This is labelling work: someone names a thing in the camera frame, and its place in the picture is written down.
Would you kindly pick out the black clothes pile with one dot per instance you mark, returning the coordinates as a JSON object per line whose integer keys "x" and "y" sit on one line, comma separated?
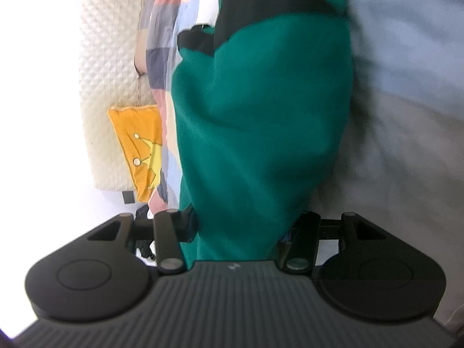
{"x": 145, "y": 250}

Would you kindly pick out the patchwork bedspread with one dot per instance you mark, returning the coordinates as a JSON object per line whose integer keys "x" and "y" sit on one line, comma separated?
{"x": 406, "y": 79}

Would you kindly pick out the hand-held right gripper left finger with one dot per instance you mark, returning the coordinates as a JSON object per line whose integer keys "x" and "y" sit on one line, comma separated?
{"x": 185, "y": 222}

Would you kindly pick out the cream quilted headboard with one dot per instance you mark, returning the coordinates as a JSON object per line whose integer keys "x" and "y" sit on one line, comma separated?
{"x": 108, "y": 79}

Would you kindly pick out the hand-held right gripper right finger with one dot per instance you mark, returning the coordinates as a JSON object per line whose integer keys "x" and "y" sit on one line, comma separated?
{"x": 308, "y": 232}

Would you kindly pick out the green zip hoodie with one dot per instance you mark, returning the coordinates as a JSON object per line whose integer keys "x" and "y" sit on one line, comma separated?
{"x": 261, "y": 123}

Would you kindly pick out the orange crown pillow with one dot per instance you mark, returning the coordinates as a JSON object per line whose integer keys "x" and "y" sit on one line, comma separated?
{"x": 139, "y": 152}

